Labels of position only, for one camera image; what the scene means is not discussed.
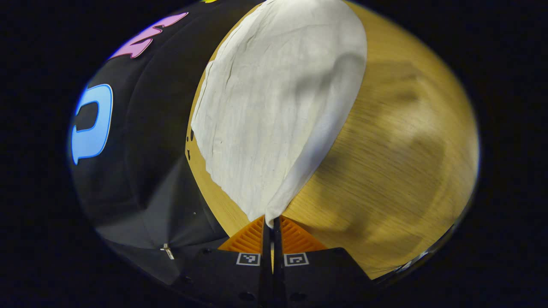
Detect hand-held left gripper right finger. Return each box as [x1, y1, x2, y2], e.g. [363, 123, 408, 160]
[273, 215, 377, 308]

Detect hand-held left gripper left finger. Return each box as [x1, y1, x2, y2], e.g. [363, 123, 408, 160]
[171, 215, 273, 308]

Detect white jeans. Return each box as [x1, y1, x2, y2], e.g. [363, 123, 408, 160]
[191, 0, 368, 228]

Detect black backdrop cloth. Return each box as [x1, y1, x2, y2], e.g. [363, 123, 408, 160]
[68, 0, 266, 285]

